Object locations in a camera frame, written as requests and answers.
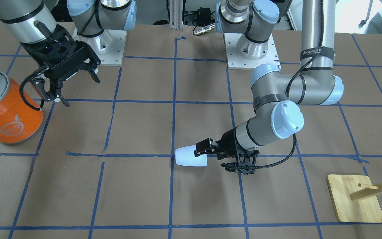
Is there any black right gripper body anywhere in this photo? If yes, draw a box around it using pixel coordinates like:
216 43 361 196
22 25 96 80

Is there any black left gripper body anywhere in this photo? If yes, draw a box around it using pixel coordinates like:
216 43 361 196
217 128 259 166

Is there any light blue plastic cup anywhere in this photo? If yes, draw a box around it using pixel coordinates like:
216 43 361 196
175 145 208 167

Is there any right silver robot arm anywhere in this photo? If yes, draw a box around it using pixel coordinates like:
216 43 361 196
0 0 137 111

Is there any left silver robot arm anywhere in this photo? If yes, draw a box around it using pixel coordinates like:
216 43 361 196
191 0 344 169

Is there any wooden cup rack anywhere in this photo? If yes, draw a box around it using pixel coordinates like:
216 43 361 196
326 174 382 224

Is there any large orange can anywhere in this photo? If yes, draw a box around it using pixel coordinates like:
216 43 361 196
0 71 43 144

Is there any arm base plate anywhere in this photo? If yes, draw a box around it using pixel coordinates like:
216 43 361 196
224 33 282 70
73 29 128 66

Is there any aluminium frame post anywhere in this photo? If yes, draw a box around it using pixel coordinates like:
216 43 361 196
168 0 184 31

